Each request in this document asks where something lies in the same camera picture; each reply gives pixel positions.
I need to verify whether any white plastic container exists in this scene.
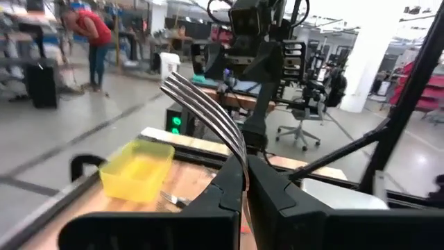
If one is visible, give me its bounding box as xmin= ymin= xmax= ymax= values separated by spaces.
xmin=300 ymin=177 xmax=389 ymax=211

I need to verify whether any person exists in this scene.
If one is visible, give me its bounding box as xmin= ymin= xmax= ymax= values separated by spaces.
xmin=59 ymin=6 xmax=114 ymax=93

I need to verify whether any storage shelf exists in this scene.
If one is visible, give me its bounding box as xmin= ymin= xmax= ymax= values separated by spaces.
xmin=0 ymin=0 xmax=62 ymax=103

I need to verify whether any red tool cabinet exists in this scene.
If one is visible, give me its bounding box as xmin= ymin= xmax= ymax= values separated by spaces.
xmin=388 ymin=61 xmax=444 ymax=114

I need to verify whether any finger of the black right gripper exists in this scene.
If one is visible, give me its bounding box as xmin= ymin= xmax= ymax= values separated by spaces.
xmin=191 ymin=41 xmax=228 ymax=81
xmin=282 ymin=40 xmax=307 ymax=83

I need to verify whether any silver metal fork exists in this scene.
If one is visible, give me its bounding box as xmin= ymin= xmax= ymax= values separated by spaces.
xmin=159 ymin=190 xmax=193 ymax=210

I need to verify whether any orange-handled fork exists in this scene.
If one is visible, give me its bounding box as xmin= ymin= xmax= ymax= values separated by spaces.
xmin=159 ymin=71 xmax=253 ymax=240

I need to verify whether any black frame clamp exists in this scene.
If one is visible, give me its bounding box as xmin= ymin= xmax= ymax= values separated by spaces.
xmin=70 ymin=154 xmax=108 ymax=184

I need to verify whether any wooden background table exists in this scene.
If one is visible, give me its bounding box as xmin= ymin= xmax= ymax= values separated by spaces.
xmin=199 ymin=85 xmax=277 ymax=114

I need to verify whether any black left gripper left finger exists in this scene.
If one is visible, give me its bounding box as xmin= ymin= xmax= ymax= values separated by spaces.
xmin=58 ymin=154 xmax=248 ymax=250

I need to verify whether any yellow plastic container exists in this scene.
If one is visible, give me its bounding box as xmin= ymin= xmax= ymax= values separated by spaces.
xmin=99 ymin=138 xmax=176 ymax=204

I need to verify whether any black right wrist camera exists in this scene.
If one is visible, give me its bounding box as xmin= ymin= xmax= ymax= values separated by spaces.
xmin=228 ymin=0 xmax=271 ymax=36

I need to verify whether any black floor box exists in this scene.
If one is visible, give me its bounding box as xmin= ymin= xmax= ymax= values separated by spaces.
xmin=24 ymin=62 xmax=59 ymax=110

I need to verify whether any grey office chair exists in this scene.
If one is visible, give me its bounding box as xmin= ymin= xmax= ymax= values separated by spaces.
xmin=275 ymin=79 xmax=330 ymax=153

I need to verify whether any black box with green light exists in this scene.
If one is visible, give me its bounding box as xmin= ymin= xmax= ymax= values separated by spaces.
xmin=164 ymin=101 xmax=196 ymax=137

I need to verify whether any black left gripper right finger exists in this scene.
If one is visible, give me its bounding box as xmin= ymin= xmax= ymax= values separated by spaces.
xmin=247 ymin=154 xmax=444 ymax=250

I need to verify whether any white bin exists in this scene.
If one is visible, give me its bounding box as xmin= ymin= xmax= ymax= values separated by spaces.
xmin=159 ymin=51 xmax=182 ymax=83

